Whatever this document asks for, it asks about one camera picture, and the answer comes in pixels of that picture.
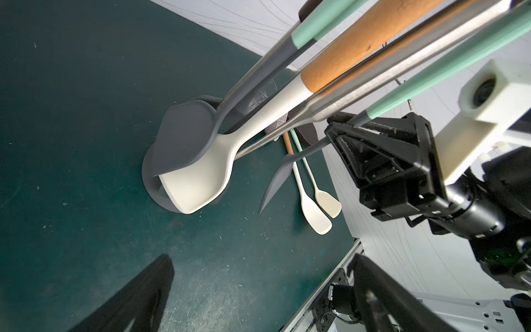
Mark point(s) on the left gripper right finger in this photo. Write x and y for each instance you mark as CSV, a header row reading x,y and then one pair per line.
x,y
379,297

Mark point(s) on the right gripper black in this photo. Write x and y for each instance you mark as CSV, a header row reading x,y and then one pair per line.
x,y
394,164

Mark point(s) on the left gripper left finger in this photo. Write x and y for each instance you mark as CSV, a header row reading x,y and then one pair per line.
x,y
139,305

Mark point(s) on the cream spatula wooden handle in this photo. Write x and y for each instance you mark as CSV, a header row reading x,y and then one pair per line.
x,y
312,213

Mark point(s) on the grey turner mint handle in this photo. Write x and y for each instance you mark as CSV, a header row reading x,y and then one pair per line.
x,y
373,103

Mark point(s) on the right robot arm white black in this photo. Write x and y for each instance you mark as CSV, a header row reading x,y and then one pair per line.
x,y
493,214

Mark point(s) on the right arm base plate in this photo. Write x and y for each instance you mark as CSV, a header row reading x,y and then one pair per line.
x,y
336,298

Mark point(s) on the cream spoon wooden handle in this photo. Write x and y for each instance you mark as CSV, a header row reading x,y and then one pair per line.
x,y
193,187

